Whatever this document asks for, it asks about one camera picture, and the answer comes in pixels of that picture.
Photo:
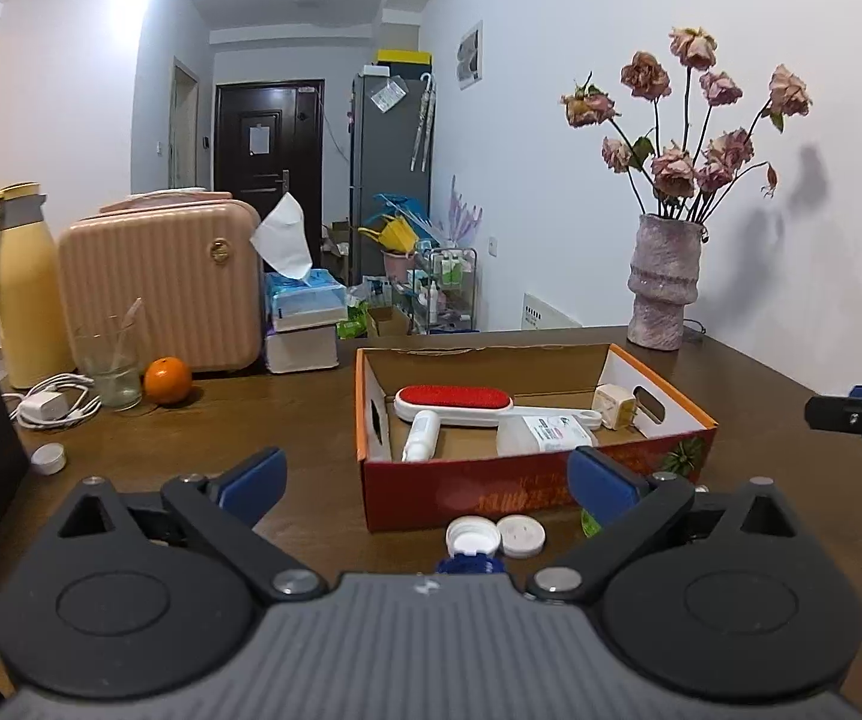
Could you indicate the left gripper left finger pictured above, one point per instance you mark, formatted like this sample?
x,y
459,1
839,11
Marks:
x,y
218,515

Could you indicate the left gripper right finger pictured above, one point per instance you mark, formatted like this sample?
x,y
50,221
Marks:
x,y
631,511

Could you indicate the white power adapter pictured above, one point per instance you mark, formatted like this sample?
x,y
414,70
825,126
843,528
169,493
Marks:
x,y
616,404

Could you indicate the white lid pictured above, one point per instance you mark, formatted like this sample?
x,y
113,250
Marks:
x,y
521,536

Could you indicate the white rectangular plastic bottle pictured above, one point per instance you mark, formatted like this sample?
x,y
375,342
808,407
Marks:
x,y
546,432

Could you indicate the blue plastic lid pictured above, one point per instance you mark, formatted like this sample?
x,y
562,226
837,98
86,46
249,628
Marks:
x,y
470,564

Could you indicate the white screw cap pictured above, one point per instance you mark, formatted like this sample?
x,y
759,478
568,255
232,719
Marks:
x,y
471,536

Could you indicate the red white lint brush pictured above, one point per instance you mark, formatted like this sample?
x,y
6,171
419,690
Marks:
x,y
460,406

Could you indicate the small white spray bottle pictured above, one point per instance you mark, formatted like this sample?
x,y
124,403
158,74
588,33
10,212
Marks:
x,y
422,439

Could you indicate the orange fruit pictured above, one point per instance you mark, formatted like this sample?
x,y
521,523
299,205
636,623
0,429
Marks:
x,y
167,381

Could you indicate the small white cap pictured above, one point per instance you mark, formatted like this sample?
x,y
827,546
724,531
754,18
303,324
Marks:
x,y
48,459

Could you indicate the white tissue box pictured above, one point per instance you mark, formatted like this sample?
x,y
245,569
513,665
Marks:
x,y
307,350

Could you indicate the red cardboard box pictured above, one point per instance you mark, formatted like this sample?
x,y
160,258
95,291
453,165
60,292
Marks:
x,y
486,430

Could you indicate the clear drinking glass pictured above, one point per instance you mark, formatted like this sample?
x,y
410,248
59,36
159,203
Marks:
x,y
109,354

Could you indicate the blue tissue pack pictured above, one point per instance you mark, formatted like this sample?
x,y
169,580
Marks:
x,y
299,295

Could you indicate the pink ceramic vase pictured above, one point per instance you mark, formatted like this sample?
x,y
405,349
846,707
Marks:
x,y
664,274

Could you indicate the pink ribbed suitcase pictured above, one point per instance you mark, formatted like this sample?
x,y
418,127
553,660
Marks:
x,y
184,261

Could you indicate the yellow thermos jug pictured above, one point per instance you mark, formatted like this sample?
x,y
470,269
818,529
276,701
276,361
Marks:
x,y
33,334

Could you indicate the yellow watering can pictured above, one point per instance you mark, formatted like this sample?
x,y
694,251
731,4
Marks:
x,y
396,236

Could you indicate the dried pink roses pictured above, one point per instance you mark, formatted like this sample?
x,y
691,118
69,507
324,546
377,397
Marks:
x,y
685,178

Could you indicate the dark entrance door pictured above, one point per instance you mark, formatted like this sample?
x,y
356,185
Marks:
x,y
268,141

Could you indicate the grey refrigerator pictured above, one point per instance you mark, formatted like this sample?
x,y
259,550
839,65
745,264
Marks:
x,y
385,113

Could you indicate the white charger with cable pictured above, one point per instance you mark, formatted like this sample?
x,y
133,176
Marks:
x,y
57,402

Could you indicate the wire storage rack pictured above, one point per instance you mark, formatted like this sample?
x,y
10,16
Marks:
x,y
443,282

